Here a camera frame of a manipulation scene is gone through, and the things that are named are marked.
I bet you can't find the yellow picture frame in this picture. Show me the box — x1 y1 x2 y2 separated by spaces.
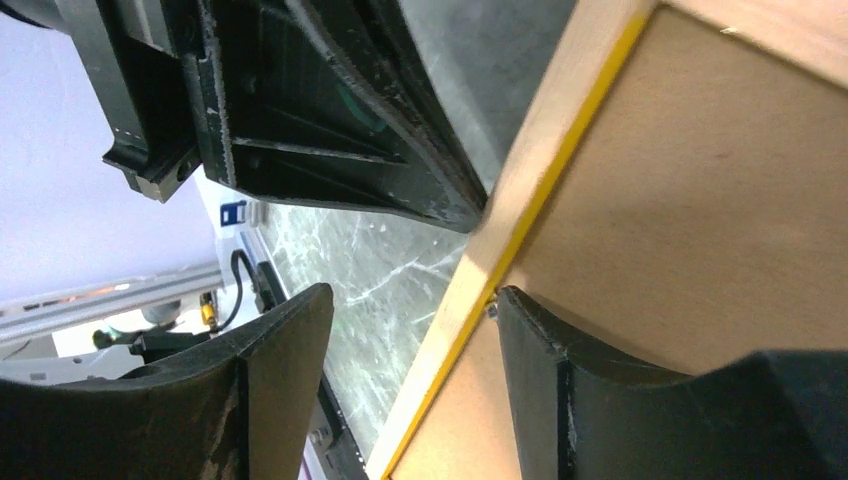
365 0 848 480

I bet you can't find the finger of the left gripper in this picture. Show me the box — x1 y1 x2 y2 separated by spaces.
162 1 488 233

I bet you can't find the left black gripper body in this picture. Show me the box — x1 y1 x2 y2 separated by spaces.
1 1 200 202

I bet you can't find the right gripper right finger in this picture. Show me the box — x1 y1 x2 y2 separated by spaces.
497 286 847 479

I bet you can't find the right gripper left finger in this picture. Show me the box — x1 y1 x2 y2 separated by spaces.
1 283 334 479

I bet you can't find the aluminium extrusion rail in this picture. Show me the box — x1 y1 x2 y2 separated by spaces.
1 262 223 346

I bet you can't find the clear plastic screw box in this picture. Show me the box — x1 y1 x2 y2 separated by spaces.
219 199 270 228

